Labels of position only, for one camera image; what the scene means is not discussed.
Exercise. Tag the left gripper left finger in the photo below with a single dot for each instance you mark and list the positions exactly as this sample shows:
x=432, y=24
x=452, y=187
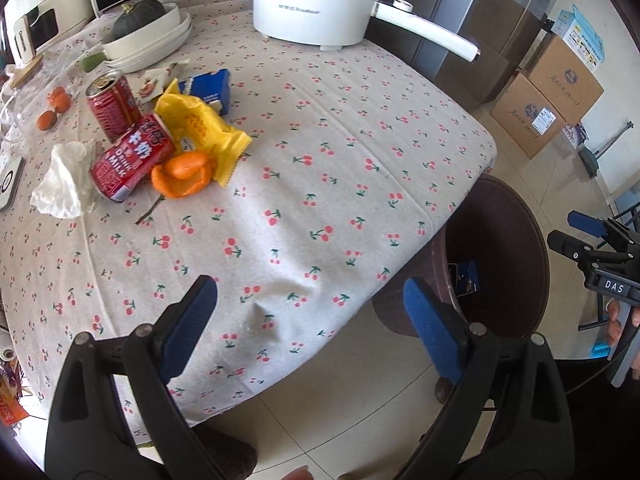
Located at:
x=88, y=436

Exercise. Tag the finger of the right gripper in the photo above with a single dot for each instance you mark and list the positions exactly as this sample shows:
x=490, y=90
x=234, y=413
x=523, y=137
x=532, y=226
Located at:
x=577, y=250
x=582, y=222

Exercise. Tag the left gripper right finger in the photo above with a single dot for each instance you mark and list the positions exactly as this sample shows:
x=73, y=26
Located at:
x=506, y=416

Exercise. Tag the white paper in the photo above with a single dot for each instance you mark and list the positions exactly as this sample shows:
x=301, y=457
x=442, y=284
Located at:
x=66, y=190

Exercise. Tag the red milk can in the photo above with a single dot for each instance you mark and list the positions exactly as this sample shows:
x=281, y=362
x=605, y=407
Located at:
x=118, y=170

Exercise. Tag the orange peel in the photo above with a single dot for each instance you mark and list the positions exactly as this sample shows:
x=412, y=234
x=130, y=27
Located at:
x=183, y=175

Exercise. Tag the yellow snack wrapper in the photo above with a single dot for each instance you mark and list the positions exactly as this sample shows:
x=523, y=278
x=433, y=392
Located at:
x=196, y=126

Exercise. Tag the blue almond snack box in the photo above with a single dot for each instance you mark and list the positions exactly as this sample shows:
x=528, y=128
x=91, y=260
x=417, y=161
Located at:
x=464, y=278

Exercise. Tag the dark brown trash bin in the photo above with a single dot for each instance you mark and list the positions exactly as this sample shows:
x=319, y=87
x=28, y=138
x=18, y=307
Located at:
x=495, y=228

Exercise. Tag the person's right hand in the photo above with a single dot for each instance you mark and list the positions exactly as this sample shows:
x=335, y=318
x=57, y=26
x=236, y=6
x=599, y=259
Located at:
x=614, y=330

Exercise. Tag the lower cardboard box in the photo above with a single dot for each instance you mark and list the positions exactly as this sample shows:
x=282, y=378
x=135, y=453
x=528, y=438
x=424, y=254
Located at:
x=527, y=116

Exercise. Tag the cardboard box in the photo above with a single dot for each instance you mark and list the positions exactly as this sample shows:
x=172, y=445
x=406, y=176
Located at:
x=562, y=77
x=527, y=116

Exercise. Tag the upper cardboard box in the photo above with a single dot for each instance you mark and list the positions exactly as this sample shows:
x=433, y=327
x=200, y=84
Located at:
x=562, y=77

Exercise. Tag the grey refrigerator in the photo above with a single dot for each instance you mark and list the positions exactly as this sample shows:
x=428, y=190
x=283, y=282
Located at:
x=504, y=30

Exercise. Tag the cherry print tablecloth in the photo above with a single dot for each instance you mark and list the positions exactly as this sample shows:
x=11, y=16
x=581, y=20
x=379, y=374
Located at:
x=355, y=162

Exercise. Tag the upright red drink can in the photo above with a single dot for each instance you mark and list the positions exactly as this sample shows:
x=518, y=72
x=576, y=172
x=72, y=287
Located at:
x=113, y=104

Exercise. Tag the glass jar with oranges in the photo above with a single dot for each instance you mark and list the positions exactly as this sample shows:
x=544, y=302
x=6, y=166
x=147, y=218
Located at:
x=21, y=106

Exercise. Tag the small blue milk carton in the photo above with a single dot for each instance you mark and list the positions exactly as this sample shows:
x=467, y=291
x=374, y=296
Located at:
x=214, y=89

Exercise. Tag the white electric cooking pot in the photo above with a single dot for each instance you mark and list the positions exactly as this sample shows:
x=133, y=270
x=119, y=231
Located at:
x=332, y=25

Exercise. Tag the stacked white plates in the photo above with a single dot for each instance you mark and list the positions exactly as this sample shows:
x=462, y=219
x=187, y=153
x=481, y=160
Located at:
x=156, y=51

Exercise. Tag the dark green pumpkin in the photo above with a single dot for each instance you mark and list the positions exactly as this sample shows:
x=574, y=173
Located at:
x=135, y=16

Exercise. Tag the white wireless charger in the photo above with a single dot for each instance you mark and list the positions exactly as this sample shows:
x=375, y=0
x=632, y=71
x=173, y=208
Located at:
x=10, y=178

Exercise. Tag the white bowl with handle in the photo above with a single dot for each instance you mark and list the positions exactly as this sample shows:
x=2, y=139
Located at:
x=143, y=37

